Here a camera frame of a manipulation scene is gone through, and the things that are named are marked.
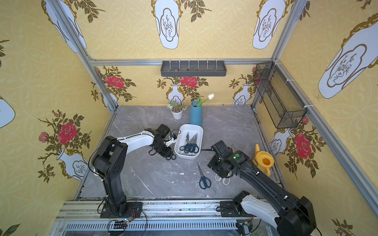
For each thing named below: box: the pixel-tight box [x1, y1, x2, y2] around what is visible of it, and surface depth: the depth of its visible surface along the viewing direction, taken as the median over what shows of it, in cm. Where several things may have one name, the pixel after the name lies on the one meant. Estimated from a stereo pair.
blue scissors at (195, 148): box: [191, 132, 199, 154], surface depth 97 cm
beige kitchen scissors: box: [183, 131, 190, 147], surface depth 103 cm
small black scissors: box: [165, 150, 177, 161], surface depth 94 cm
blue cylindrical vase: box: [189, 100, 203, 127], surface depth 99 cm
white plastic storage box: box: [174, 123, 204, 160], surface depth 101 cm
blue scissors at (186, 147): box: [179, 131, 190, 154], surface depth 97 cm
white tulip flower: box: [196, 93, 216, 108], surface depth 92 cm
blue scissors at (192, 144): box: [189, 134, 197, 153], surface depth 97 cm
